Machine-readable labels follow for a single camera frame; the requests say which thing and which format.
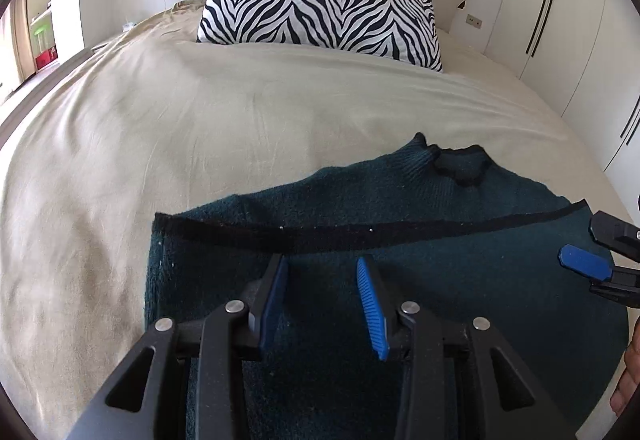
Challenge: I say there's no beige curtain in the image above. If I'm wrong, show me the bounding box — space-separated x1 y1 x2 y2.
10 0 33 81

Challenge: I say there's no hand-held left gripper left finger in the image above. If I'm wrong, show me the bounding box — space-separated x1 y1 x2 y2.
65 254 290 440

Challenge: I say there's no bed with beige sheet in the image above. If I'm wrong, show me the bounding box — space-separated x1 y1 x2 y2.
0 0 632 440

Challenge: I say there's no person's right hand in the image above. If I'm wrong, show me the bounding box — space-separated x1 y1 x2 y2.
610 315 640 417

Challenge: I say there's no zebra print pillow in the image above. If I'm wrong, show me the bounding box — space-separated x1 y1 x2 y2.
196 0 444 73

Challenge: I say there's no white wardrobe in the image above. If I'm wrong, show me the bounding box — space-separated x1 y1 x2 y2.
482 0 640 171

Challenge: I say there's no beige window bench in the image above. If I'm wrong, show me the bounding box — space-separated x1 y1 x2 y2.
0 47 96 131

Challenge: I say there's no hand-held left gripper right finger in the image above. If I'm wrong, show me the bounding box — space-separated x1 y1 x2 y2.
355 256 581 440

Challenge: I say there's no green plastic item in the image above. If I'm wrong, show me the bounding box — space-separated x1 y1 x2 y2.
30 17 53 51

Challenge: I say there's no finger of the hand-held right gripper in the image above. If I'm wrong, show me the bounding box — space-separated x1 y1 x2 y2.
588 212 640 264
558 243 640 309

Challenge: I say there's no dark green sweater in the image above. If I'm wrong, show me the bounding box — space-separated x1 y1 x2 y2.
145 132 631 440

